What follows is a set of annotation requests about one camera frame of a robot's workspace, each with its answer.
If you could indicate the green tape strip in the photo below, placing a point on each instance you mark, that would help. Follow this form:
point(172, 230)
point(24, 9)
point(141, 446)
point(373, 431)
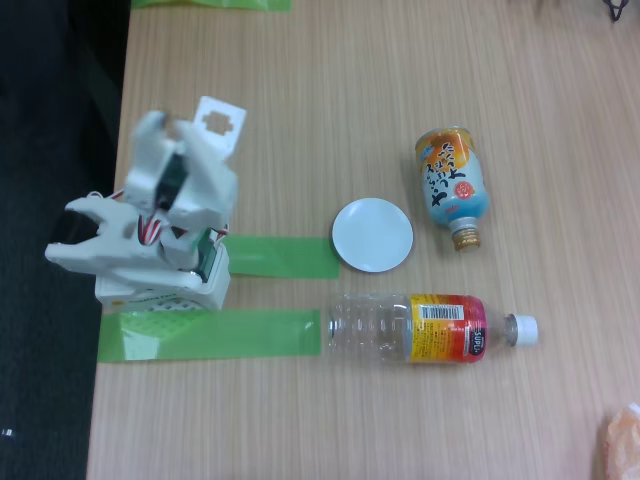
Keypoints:
point(240, 332)
point(285, 257)
point(210, 3)

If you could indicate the clear plastic bottle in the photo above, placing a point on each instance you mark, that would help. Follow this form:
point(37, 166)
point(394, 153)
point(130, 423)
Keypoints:
point(440, 330)

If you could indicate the white round plate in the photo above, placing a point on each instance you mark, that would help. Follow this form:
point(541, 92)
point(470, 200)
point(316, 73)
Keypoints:
point(372, 235)

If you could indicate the orange and blue bottle can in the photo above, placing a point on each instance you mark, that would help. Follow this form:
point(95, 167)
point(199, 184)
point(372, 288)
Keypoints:
point(452, 175)

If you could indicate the orange plastic bag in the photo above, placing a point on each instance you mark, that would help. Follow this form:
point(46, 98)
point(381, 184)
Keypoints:
point(622, 445)

